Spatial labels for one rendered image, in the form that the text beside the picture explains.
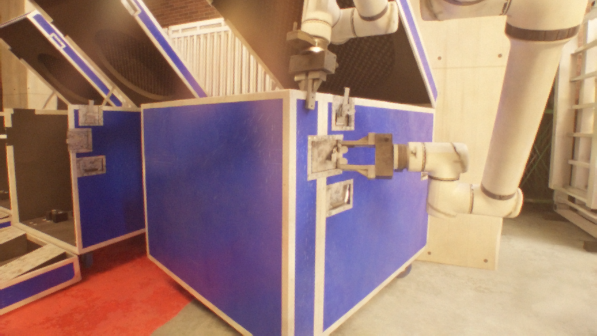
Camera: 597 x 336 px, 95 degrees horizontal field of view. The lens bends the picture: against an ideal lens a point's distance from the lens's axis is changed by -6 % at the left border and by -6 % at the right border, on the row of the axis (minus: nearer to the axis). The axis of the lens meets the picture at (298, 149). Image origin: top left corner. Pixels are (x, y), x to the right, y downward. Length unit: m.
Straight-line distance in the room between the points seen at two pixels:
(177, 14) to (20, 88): 2.60
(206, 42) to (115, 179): 2.35
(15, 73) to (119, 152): 3.21
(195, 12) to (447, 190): 5.18
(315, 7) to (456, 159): 0.56
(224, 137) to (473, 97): 1.49
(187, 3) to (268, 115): 5.08
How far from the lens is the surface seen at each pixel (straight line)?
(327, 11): 0.88
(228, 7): 1.92
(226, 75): 3.63
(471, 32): 2.07
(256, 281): 1.00
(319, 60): 0.81
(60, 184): 2.82
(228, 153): 0.99
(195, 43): 3.94
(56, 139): 2.78
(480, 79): 2.03
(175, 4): 6.00
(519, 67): 0.71
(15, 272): 2.04
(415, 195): 1.60
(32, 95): 4.77
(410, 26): 1.49
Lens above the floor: 0.87
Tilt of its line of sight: 5 degrees down
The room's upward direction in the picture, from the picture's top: 1 degrees clockwise
